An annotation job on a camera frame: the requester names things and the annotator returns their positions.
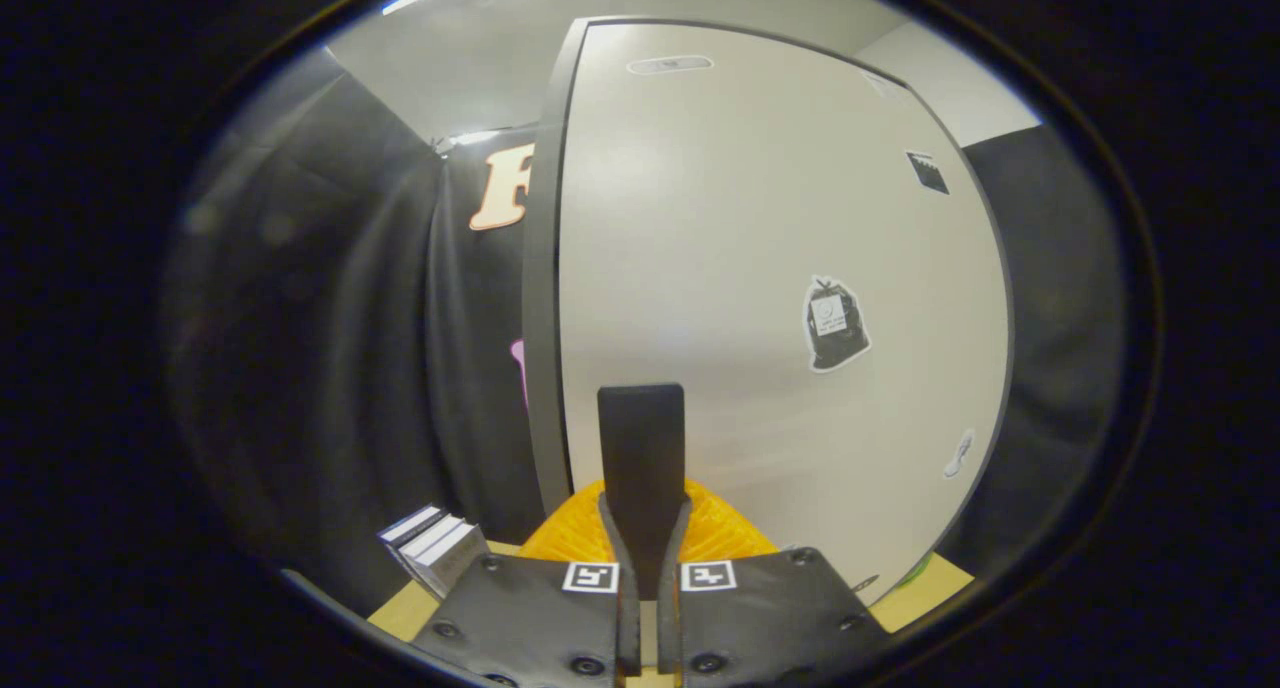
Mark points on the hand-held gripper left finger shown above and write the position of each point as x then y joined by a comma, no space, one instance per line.
620,438

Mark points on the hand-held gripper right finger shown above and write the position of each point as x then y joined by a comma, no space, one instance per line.
664,438

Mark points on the dark grey shoe cabinet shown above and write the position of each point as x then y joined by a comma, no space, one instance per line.
540,368

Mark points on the white shoe cabinet door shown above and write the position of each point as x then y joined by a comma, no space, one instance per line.
700,268

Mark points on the book with dark picture cover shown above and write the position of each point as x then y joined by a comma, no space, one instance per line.
455,558

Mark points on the white and blue book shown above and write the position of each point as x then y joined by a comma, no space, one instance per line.
432,534

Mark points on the dark blue book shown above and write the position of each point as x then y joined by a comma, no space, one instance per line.
408,525

